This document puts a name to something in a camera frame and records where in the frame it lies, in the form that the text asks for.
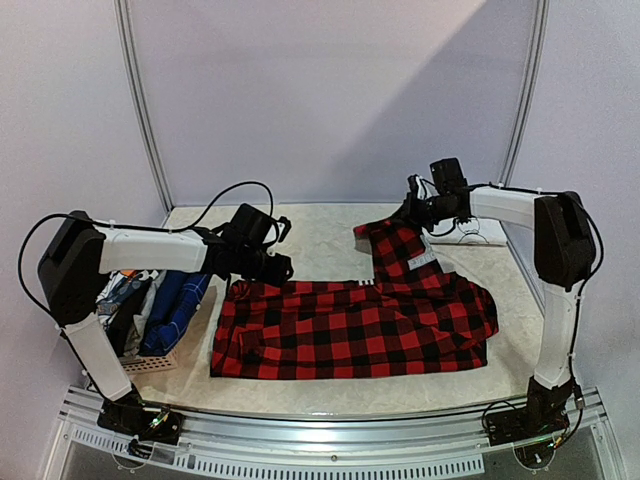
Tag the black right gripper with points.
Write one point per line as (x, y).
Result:
(413, 208)

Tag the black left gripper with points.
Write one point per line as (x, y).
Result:
(278, 276)

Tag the white and green raglan shirt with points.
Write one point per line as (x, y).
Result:
(485, 232)

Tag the red black plaid garment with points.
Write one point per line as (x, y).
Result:
(411, 317)

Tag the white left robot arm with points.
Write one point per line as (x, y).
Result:
(77, 264)

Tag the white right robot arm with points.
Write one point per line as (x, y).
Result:
(564, 252)

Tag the pink plastic laundry basket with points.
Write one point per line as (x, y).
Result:
(149, 364)

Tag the blue garment in basket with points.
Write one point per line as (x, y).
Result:
(175, 303)

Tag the white orange printed garment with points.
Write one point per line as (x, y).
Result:
(120, 287)

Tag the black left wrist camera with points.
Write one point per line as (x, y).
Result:
(253, 227)

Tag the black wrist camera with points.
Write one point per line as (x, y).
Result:
(446, 178)
(253, 227)

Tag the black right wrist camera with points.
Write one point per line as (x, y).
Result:
(446, 178)

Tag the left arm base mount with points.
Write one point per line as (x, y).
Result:
(133, 416)

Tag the front aluminium rail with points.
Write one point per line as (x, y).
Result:
(448, 444)

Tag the right aluminium frame post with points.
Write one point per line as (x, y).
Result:
(527, 90)

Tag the aluminium frame post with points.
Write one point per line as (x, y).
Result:
(527, 90)
(134, 76)

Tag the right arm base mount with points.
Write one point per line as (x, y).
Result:
(543, 414)

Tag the left aluminium frame post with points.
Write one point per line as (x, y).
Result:
(134, 76)

